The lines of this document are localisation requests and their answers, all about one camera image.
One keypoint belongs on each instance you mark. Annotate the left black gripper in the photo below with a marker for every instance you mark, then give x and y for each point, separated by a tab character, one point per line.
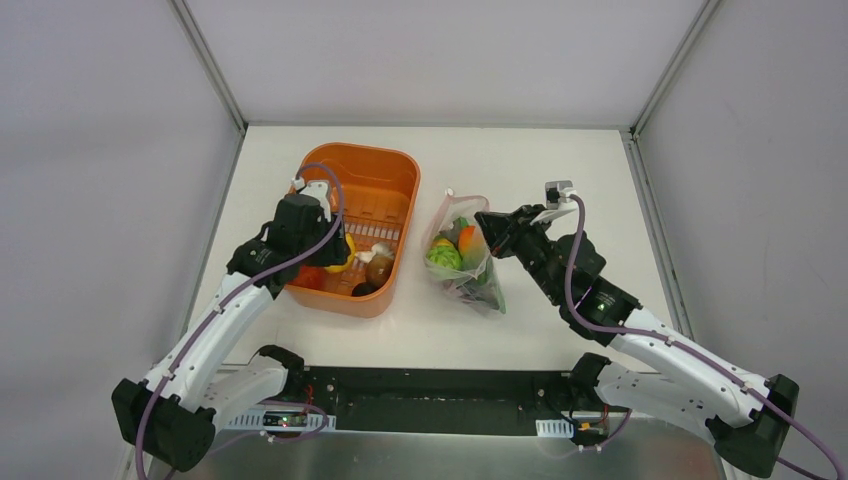
318	244

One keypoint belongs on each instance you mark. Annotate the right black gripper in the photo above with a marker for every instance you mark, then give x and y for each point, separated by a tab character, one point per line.
516	229

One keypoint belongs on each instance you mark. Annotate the small orange tangerine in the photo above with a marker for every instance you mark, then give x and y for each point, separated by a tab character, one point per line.
472	247

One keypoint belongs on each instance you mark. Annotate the clear zip top bag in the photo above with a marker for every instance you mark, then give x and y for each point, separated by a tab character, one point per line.
451	207

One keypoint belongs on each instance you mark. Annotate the yellow lemon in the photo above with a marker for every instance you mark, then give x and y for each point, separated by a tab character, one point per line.
348	262

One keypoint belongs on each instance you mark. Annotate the green lime fruit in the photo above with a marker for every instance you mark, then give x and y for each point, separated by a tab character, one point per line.
445	256

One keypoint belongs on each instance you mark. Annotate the white mushroom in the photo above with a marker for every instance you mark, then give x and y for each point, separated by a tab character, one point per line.
379	249

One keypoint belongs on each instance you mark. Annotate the orange fruit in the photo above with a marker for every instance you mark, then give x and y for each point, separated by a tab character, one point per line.
442	241

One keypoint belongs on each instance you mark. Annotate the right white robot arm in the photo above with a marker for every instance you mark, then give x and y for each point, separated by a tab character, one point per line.
742	415

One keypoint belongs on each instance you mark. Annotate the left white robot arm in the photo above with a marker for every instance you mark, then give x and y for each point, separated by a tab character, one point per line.
175	412

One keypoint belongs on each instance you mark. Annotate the red tomato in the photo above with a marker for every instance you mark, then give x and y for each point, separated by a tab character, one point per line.
309	277

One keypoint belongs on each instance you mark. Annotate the orange plastic basket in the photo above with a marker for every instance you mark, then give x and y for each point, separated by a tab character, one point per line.
380	188

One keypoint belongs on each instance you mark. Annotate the brown chestnut ball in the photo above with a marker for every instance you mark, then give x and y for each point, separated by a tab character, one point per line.
379	270

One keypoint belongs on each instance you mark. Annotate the dark avocado fruit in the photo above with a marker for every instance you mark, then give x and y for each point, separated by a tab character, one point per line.
363	289

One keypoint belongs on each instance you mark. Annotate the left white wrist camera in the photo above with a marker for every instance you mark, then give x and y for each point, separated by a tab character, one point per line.
321	190

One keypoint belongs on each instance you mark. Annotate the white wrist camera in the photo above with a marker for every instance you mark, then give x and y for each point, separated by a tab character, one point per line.
321	190
558	202

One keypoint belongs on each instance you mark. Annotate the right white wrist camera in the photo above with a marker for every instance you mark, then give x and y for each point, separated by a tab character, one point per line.
558	202

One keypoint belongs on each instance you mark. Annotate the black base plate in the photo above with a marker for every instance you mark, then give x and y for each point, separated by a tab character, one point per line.
465	402

